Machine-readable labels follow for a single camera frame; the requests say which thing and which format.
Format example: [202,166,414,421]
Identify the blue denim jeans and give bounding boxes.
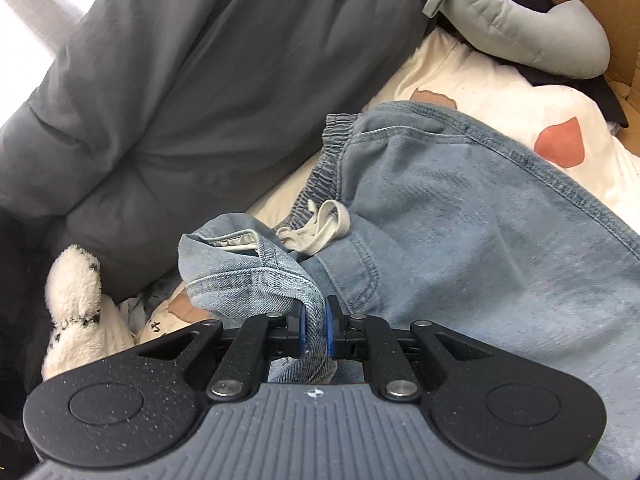
[177,100,640,480]

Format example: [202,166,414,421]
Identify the grey curved neck pillow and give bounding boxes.
[415,0,612,80]

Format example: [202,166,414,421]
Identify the white fluffy plush toy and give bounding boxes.
[41,244,136,381]

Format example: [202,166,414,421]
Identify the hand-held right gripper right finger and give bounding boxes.
[325,295,506,402]

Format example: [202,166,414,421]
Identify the flattened brown cardboard box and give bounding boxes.
[530,0,640,151]

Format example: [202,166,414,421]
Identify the cream bear print bed sheet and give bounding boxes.
[120,27,640,346]

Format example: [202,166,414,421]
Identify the black cloth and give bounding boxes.
[475,0,631,128]

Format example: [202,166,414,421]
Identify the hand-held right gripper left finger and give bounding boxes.
[132,300,307,402]

